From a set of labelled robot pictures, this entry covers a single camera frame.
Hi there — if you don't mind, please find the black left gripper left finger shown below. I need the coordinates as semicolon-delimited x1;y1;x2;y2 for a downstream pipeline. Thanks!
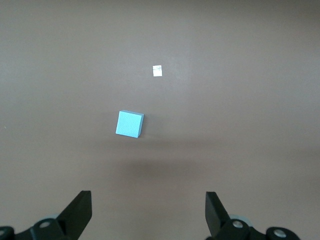
0;190;92;240

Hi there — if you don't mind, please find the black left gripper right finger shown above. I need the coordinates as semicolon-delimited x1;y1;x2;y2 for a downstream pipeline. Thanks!
204;191;300;240

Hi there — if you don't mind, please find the light blue foam block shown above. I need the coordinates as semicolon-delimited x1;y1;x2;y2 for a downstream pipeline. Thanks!
115;110;145;139

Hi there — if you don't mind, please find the brown paper table cover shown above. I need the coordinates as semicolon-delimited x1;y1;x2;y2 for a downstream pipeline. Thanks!
0;0;320;240

